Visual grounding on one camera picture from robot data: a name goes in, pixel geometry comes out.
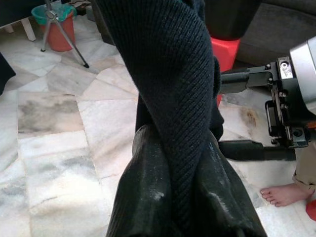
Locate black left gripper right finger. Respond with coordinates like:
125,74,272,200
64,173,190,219
195,138,269,237

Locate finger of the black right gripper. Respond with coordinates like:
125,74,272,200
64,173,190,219
219,140,297,162
220,64,273,96

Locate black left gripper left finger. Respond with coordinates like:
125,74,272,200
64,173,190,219
106,124,173,237

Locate black knit garment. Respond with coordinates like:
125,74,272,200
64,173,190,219
91,0,225,237

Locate red plastic stool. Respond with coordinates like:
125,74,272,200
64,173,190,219
211,37,241,74

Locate person leg khaki trousers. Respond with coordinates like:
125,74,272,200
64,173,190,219
260,148,316,208

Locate dark grey fabric sofa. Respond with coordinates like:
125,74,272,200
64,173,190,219
85,0,316,67

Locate small red plastic object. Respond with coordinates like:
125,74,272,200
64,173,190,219
305,199,316,221

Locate orange bin teal liner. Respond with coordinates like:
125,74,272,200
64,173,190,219
31,4,77,52

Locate silver rack tripod stand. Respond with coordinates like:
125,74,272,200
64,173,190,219
40,0,90,69

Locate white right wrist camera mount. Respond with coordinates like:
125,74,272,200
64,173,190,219
288,36,316,114

